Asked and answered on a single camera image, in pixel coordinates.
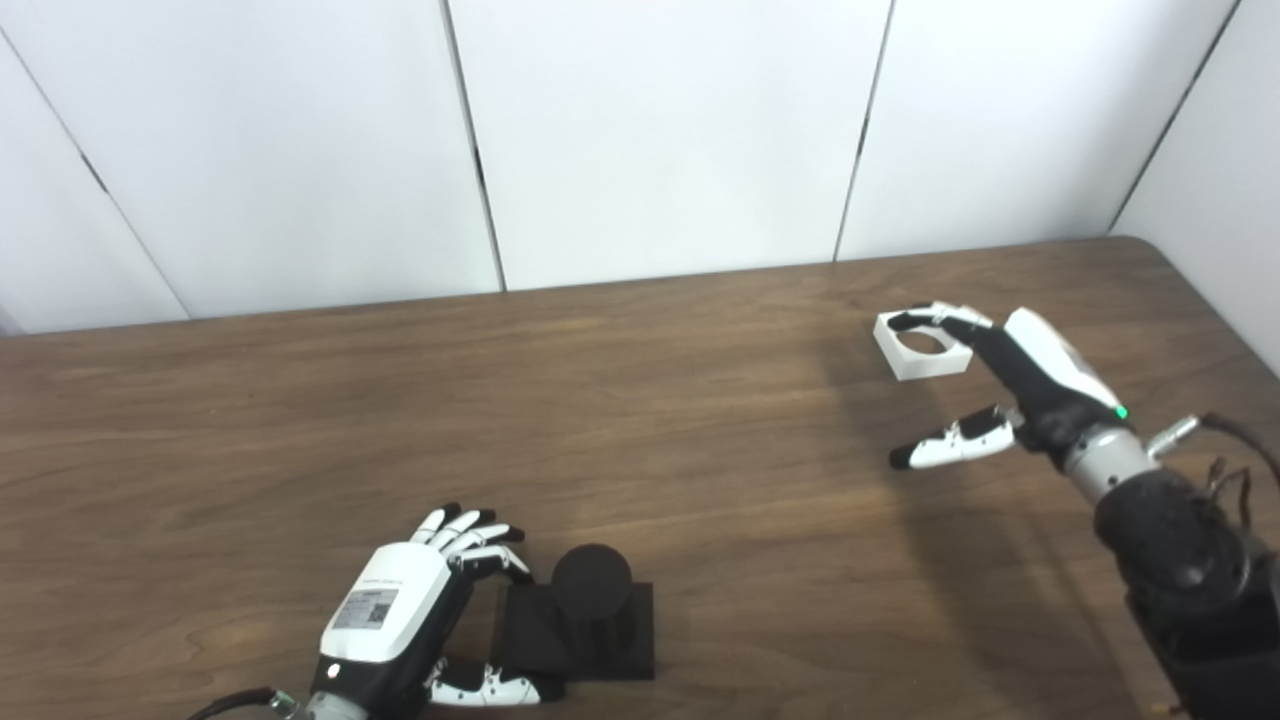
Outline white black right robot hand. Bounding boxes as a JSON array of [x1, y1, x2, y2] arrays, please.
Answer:
[[888, 302, 1136, 471]]

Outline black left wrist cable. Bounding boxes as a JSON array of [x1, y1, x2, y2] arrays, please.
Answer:
[[188, 686, 301, 720]]

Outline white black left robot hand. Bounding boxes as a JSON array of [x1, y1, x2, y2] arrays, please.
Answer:
[[310, 503, 566, 720]]

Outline black peg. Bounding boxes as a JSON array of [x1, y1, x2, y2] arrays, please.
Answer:
[[500, 543, 656, 682]]

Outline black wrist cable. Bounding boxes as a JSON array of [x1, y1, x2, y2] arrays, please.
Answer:
[[1148, 411, 1280, 493], [188, 686, 301, 720]]

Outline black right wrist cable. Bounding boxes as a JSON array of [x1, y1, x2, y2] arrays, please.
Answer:
[[1148, 411, 1280, 493]]

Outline white square piece with hole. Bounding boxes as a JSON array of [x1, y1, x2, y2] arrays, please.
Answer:
[[874, 305, 973, 382]]

